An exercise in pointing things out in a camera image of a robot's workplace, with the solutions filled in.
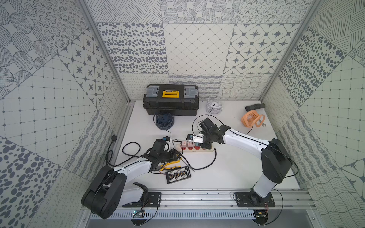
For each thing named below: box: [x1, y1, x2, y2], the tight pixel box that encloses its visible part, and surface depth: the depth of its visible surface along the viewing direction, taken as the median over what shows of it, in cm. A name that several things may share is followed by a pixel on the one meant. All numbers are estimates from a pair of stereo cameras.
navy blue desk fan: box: [155, 112, 175, 131], surface depth 102 cm
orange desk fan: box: [240, 110, 266, 128], surface depth 98 cm
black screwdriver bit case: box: [165, 165, 192, 185], surface depth 83 cm
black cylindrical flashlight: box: [245, 103, 266, 112], surface depth 117 cm
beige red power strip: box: [176, 143, 215, 153], surface depth 92 cm
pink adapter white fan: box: [187, 140, 195, 148], surface depth 89 cm
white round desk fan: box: [205, 100, 223, 115], surface depth 110 cm
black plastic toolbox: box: [142, 83, 200, 116], surface depth 103 cm
